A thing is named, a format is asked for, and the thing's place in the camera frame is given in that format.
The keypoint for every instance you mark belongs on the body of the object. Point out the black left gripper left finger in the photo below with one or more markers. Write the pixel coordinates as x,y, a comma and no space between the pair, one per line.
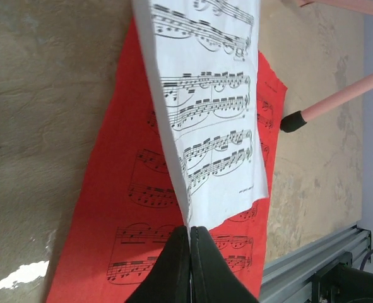
169,279

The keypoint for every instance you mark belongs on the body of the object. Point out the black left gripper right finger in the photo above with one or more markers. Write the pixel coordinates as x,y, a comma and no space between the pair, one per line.
212,279

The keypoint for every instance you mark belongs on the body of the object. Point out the red paper sheet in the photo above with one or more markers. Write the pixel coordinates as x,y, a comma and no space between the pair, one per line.
127,207

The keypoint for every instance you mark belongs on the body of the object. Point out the white sheet music page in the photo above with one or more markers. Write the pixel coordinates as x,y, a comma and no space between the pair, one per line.
201,60

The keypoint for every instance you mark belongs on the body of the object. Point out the pink music stand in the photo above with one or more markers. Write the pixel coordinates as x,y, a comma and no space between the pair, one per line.
296,120

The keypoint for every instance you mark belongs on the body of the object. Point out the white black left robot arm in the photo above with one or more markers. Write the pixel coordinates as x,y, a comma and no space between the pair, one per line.
346,283

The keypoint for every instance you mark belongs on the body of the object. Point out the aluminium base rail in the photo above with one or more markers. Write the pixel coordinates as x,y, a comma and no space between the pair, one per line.
289,278

